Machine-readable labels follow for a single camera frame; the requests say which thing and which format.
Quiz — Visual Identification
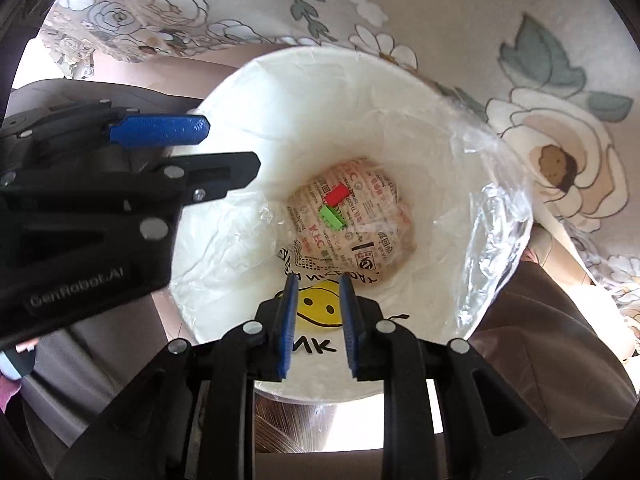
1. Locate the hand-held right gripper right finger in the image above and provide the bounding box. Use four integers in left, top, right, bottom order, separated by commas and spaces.
340, 274, 583, 480

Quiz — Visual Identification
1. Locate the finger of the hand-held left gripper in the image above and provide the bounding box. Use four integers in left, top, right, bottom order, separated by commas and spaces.
0, 100, 211, 161
0, 152, 262, 212

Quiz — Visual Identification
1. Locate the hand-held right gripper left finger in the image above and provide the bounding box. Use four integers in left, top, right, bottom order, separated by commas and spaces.
55, 276, 300, 480

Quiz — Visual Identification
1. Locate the white plastic bin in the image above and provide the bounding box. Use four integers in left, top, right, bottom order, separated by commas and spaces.
167, 45, 533, 402

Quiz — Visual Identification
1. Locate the clear plastic bin liner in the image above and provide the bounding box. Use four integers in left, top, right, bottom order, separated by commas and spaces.
170, 47, 534, 346

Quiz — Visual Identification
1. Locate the crumpled printed paper wrapper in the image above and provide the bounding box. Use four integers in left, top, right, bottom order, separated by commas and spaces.
285, 157, 418, 286

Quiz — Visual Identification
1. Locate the green plastic block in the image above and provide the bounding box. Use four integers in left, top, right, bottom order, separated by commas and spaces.
319, 205, 348, 232

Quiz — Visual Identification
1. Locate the pink blanket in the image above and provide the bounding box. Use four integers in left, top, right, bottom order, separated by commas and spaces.
0, 377, 24, 414

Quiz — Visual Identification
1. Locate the bed with floral cover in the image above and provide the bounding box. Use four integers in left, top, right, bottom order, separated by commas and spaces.
39, 0, 640, 367

